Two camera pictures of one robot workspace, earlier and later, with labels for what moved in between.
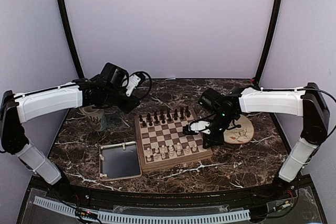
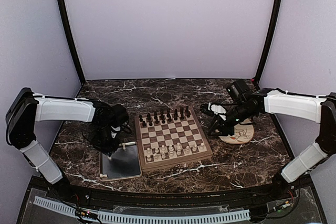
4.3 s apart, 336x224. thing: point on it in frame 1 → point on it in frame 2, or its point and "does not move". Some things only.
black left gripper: (128, 107) → (107, 150)
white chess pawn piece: (163, 153) does not move
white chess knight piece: (156, 156) does not move
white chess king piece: (178, 148) does not move
